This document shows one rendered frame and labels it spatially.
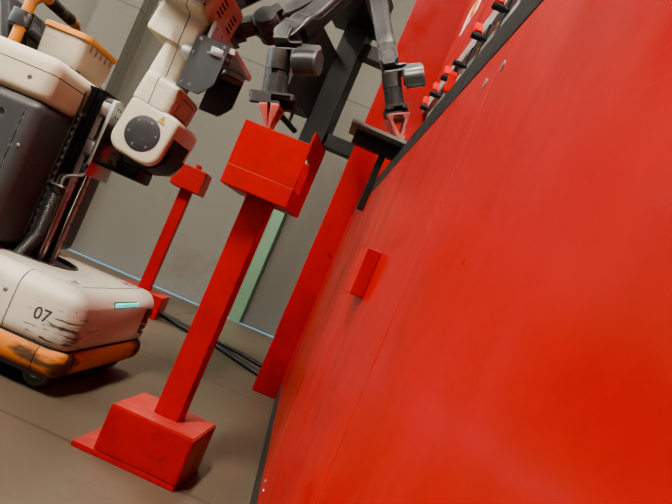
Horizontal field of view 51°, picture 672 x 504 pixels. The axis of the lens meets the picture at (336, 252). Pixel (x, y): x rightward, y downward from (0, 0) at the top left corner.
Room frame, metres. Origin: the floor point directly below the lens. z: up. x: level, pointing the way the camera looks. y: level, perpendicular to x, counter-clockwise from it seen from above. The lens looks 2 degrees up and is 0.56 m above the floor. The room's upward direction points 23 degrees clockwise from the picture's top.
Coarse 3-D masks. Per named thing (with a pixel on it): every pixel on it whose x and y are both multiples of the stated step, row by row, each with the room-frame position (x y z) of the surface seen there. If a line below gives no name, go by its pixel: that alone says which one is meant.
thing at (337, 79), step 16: (368, 0) 3.15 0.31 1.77; (336, 16) 3.44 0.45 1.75; (352, 16) 3.35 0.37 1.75; (368, 16) 3.27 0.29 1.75; (352, 32) 3.47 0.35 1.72; (368, 32) 3.46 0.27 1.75; (352, 48) 3.46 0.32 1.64; (336, 64) 3.47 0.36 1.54; (352, 64) 3.46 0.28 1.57; (336, 80) 3.47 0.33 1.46; (352, 80) 3.53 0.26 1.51; (320, 96) 3.48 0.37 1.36; (336, 96) 3.46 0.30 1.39; (320, 112) 3.47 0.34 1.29; (336, 112) 3.49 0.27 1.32; (304, 128) 3.48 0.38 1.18; (320, 128) 3.46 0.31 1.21
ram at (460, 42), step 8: (472, 0) 2.79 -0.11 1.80; (488, 0) 2.15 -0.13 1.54; (480, 8) 2.30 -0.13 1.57; (488, 8) 2.05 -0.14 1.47; (464, 16) 2.85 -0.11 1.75; (480, 16) 2.19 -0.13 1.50; (488, 16) 1.96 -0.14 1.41; (472, 24) 2.35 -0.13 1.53; (488, 24) 1.88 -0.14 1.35; (456, 32) 2.93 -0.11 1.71; (464, 32) 2.53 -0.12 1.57; (456, 40) 2.75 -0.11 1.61; (464, 40) 2.40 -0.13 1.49; (456, 48) 2.59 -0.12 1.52; (464, 48) 2.28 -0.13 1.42; (448, 56) 2.81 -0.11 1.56; (456, 56) 2.45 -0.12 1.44; (464, 56) 2.17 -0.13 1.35; (448, 64) 2.65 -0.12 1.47; (440, 72) 2.88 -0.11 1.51; (440, 80) 2.71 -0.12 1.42; (440, 88) 2.56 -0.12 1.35; (432, 104) 2.76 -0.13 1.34; (424, 112) 2.92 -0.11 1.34
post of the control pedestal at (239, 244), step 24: (240, 216) 1.62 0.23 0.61; (264, 216) 1.61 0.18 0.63; (240, 240) 1.62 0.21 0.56; (240, 264) 1.61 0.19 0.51; (216, 288) 1.62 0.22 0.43; (216, 312) 1.61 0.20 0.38; (192, 336) 1.62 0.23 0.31; (216, 336) 1.64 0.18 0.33; (192, 360) 1.62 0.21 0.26; (168, 384) 1.62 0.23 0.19; (192, 384) 1.61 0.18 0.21; (168, 408) 1.62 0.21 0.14
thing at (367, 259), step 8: (368, 248) 0.99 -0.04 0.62; (360, 256) 1.07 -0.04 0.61; (368, 256) 0.99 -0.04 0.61; (376, 256) 0.99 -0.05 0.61; (360, 264) 1.00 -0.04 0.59; (368, 264) 0.99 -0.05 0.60; (376, 264) 0.99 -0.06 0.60; (352, 272) 1.10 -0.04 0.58; (360, 272) 0.99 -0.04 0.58; (368, 272) 0.99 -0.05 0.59; (352, 280) 1.03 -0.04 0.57; (360, 280) 0.99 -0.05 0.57; (368, 280) 0.99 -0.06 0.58; (344, 288) 1.13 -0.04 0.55; (352, 288) 0.99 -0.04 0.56; (360, 288) 0.99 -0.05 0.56; (360, 296) 0.99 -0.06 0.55
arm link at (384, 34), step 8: (376, 0) 2.22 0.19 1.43; (384, 0) 2.22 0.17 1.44; (376, 8) 2.21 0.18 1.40; (384, 8) 2.20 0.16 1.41; (376, 16) 2.19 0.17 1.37; (384, 16) 2.18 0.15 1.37; (376, 24) 2.17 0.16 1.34; (384, 24) 2.16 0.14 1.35; (376, 32) 2.16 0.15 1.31; (384, 32) 2.15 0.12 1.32; (392, 32) 2.15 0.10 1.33; (376, 40) 2.16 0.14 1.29; (384, 40) 2.12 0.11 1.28; (392, 40) 2.11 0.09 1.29; (384, 48) 2.10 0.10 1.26; (392, 48) 2.10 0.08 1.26
